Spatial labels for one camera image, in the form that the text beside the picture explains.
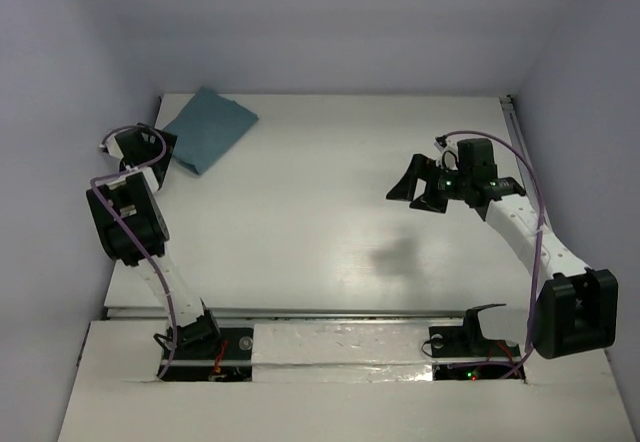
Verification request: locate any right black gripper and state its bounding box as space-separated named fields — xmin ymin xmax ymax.
xmin=385 ymin=153 xmax=471 ymax=214

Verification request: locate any teal t-shirt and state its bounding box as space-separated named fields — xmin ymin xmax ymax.
xmin=164 ymin=87 xmax=259 ymax=176

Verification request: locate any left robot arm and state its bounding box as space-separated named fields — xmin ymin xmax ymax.
xmin=86 ymin=124 xmax=222 ymax=357

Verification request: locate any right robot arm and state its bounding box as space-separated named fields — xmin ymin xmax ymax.
xmin=386 ymin=130 xmax=619 ymax=359

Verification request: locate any white foil-taped centre block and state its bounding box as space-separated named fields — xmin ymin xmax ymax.
xmin=251 ymin=322 xmax=433 ymax=384

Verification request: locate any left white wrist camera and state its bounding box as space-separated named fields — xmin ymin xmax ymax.
xmin=99 ymin=134 xmax=124 ymax=160

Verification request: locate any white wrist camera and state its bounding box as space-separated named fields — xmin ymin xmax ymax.
xmin=99 ymin=134 xmax=124 ymax=160
xmin=435 ymin=135 xmax=459 ymax=170

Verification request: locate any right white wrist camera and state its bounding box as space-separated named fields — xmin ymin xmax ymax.
xmin=435 ymin=135 xmax=459 ymax=170

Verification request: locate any aluminium right side rail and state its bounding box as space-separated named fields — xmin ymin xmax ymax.
xmin=499 ymin=95 xmax=539 ymax=211

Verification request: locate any aluminium rail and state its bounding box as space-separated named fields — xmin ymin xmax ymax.
xmin=101 ymin=307 xmax=466 ymax=319
xmin=499 ymin=95 xmax=539 ymax=211

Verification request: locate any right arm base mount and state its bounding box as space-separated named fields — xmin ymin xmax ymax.
xmin=420 ymin=304 xmax=526 ymax=381

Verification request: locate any aluminium front rail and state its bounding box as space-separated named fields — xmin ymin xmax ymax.
xmin=101 ymin=307 xmax=466 ymax=319

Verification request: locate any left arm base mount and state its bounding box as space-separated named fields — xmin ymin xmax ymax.
xmin=153 ymin=322 xmax=254 ymax=382

